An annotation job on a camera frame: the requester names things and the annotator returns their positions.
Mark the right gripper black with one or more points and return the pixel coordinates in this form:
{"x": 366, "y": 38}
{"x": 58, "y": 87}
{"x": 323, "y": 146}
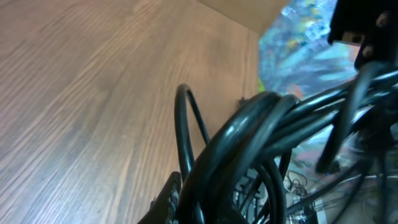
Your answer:
{"x": 370, "y": 24}

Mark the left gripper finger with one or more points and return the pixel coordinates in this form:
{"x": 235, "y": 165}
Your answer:
{"x": 163, "y": 209}

